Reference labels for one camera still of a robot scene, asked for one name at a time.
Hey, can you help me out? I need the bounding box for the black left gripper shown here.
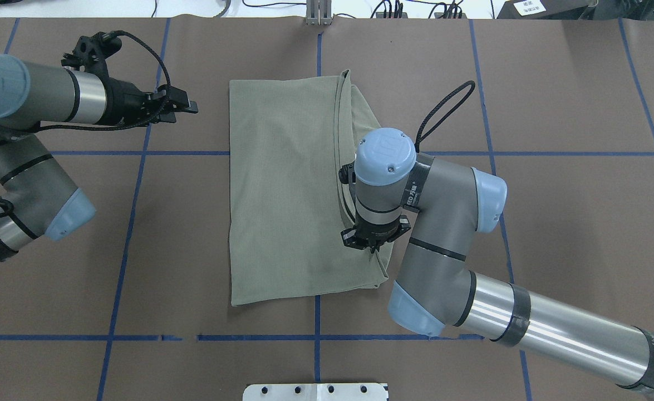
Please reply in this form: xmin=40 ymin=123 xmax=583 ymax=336
xmin=103 ymin=78 xmax=199 ymax=125

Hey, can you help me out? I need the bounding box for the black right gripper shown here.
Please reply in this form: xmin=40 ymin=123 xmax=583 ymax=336
xmin=341 ymin=209 xmax=411 ymax=251

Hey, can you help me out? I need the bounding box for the sage green long-sleeve shirt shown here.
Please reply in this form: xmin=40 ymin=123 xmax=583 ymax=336
xmin=228 ymin=70 xmax=392 ymax=306

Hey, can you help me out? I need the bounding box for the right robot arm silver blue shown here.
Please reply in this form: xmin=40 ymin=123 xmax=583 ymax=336
xmin=340 ymin=129 xmax=654 ymax=399

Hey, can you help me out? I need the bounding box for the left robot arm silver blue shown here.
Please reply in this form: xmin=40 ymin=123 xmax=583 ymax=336
xmin=0 ymin=47 xmax=199 ymax=262

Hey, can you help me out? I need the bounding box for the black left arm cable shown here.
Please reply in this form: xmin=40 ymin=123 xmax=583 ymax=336
xmin=0 ymin=31 xmax=171 ymax=218

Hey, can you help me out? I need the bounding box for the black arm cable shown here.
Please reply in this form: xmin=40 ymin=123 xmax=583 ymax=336
xmin=414 ymin=81 xmax=476 ymax=154
xmin=0 ymin=31 xmax=171 ymax=218

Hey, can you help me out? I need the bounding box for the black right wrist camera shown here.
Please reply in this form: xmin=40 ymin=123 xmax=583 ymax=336
xmin=338 ymin=162 xmax=356 ymax=186

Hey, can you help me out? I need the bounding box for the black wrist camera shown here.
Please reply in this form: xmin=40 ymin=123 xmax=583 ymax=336
xmin=61 ymin=31 xmax=122 ymax=76
xmin=338 ymin=162 xmax=356 ymax=186

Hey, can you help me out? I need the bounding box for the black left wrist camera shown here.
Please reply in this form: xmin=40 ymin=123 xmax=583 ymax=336
xmin=61 ymin=31 xmax=122 ymax=76

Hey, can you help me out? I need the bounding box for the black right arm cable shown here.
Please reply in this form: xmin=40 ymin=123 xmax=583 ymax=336
xmin=414 ymin=81 xmax=476 ymax=154

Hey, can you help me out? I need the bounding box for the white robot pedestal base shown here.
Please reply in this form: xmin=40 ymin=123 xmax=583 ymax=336
xmin=242 ymin=383 xmax=390 ymax=400

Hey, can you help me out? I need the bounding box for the aluminium frame post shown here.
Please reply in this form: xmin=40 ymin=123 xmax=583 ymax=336
xmin=304 ymin=0 xmax=333 ymax=26

